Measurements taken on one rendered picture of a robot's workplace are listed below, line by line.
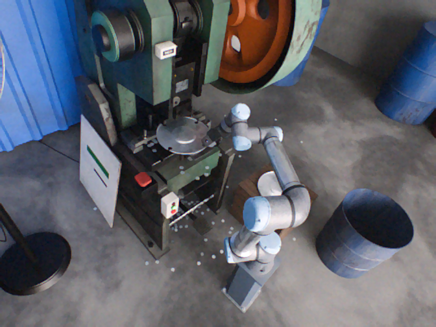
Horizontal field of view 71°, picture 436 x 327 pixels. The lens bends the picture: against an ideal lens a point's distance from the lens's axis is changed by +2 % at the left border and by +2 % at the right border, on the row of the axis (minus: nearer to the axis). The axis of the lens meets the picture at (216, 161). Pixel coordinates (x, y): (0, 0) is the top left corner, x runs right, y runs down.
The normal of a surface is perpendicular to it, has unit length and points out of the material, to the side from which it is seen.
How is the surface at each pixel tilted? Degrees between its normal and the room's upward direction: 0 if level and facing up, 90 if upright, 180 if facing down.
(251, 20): 90
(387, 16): 90
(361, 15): 90
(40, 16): 90
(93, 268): 0
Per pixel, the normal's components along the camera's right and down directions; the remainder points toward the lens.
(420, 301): 0.14, -0.66
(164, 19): 0.68, 0.60
